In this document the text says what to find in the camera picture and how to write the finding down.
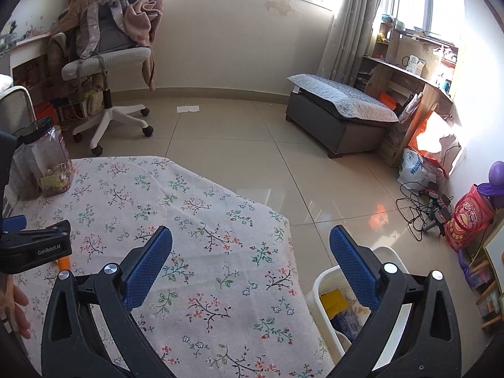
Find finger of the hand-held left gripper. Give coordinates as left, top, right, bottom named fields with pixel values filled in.
left=0, top=215, right=27, bottom=233

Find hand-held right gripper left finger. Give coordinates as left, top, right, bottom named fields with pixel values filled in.
left=40, top=226, right=186, bottom=378

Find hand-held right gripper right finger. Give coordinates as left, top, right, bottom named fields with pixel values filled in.
left=323, top=225, right=462, bottom=378

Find white plastic bin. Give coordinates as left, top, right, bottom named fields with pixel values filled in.
left=313, top=246, right=412, bottom=367

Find yellow wrapper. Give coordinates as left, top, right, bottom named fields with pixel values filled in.
left=320, top=289, right=350, bottom=318

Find person's left hand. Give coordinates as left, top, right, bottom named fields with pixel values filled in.
left=0, top=273, right=31, bottom=339

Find clear plastic jar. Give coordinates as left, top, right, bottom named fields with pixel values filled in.
left=20, top=116, right=76, bottom=198

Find white printed plastic bag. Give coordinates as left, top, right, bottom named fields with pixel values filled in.
left=397, top=148, right=438, bottom=192

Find grey mesh chair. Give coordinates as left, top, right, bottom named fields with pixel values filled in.
left=0, top=86, right=37, bottom=135

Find pink printed bag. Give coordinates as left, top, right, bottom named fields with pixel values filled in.
left=444, top=183, right=496, bottom=253

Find grey ottoman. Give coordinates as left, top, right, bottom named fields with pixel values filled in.
left=285, top=87, right=394, bottom=159

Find white office chair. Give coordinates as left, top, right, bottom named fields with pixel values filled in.
left=49, top=31, right=155, bottom=156

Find orange bag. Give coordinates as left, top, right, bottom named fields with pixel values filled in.
left=409, top=110, right=461, bottom=178

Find purple ball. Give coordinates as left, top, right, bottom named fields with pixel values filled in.
left=488, top=161, right=504, bottom=198

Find grey quilted cover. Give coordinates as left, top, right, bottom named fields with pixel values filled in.
left=287, top=74, right=399, bottom=123

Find wooden desk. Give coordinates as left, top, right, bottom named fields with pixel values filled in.
left=354, top=27, right=459, bottom=168

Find grey backpack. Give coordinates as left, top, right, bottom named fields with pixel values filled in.
left=77, top=0, right=138, bottom=60

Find beige curtain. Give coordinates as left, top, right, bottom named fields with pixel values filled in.
left=317, top=0, right=402, bottom=87

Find pink cloth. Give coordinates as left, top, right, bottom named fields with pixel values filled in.
left=125, top=0, right=163, bottom=48

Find window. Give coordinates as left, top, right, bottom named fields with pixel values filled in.
left=398, top=0, right=467, bottom=44

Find black cables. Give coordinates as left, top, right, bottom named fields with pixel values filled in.
left=396, top=181, right=453, bottom=242

